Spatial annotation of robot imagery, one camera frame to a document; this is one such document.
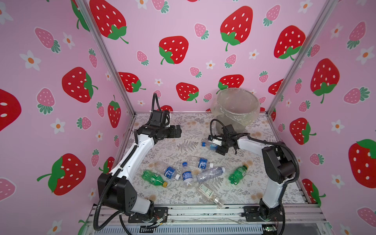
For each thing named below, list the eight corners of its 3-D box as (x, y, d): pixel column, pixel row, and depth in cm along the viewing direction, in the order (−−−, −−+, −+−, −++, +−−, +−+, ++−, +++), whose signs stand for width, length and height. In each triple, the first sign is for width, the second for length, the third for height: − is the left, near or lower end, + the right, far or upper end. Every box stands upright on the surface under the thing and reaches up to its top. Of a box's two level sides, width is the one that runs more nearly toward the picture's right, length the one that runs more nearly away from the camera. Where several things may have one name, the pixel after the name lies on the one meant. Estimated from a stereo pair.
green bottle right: (233, 187, 85) (235, 184, 80) (226, 180, 88) (228, 176, 83) (249, 171, 91) (252, 167, 86) (242, 164, 94) (245, 160, 89)
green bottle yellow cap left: (143, 178, 88) (140, 174, 84) (148, 171, 91) (146, 167, 87) (164, 190, 84) (162, 187, 79) (168, 183, 86) (167, 179, 82)
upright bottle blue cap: (181, 188, 84) (180, 185, 80) (182, 164, 94) (181, 160, 90) (193, 188, 84) (193, 185, 80) (193, 164, 94) (193, 160, 90)
